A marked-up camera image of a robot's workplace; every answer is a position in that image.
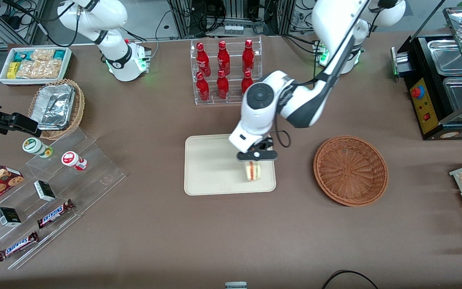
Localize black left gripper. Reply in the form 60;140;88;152
251;136;275;151

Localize triangle sandwich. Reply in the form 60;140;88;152
245;160;262;182

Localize beige rectangular tray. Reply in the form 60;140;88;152
184;132;277;196

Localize light wicker basket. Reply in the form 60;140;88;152
28;78;85;140

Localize brown wicker basket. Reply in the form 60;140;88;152
313;135;389;208

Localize green lid sunflower jar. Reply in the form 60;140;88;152
22;137;54;159

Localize stack of foil containers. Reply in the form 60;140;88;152
30;83;75;131

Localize white plastic snack bin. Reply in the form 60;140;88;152
0;47;73;87

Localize clear bag of crackers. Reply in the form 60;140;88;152
30;49;55;61
16;59;64;79

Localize red lid white jar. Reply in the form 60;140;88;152
61;151;88;171

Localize red cola bottle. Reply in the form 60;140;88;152
196;42;211;77
216;69;229;100
217;40;231;75
242;39;255;74
241;70;254;94
196;71;210;102

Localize small black carton box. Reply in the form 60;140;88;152
33;180;57;202
0;207;22;228

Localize Snickers chocolate bar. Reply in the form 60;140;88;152
36;199;75;230
0;231;40;262

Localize clear acrylic tiered display stand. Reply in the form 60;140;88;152
0;127;127;271

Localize clear acrylic bottle rack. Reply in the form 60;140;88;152
190;35;263;106

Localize black food warmer appliance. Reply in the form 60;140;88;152
390;6;462;141

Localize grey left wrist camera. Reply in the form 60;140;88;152
237;150;278;162

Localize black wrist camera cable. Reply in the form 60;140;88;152
272;128;292;148

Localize aluminium frame rack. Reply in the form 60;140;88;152
167;0;296;39

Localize black floor cable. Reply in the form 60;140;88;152
321;269;380;289

